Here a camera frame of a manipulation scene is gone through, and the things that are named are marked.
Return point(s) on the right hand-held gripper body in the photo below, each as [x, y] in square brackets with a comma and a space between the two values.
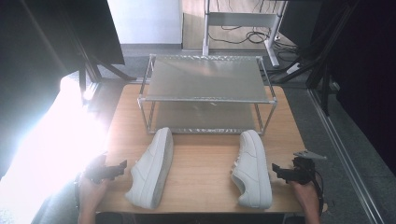
[303, 171]

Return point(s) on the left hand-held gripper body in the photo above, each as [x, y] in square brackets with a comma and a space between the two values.
[98, 170]

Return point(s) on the white sneaker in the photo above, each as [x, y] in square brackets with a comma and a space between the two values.
[151, 171]
[252, 171]

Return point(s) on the silver metal shoe rack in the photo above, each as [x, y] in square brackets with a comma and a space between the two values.
[205, 81]

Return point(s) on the person's right hand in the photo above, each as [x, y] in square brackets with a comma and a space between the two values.
[306, 196]

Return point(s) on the white power strip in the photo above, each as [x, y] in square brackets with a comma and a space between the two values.
[293, 68]

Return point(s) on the black tripod stand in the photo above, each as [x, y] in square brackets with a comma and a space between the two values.
[93, 67]

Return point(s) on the black metal stand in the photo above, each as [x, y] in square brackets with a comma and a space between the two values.
[323, 62]

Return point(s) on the dark curtain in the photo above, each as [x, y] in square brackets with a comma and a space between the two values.
[367, 77]
[46, 40]

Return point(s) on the aluminium floor rail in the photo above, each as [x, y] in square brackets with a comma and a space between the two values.
[345, 155]

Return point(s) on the white metal desk frame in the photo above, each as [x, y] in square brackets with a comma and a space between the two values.
[239, 19]

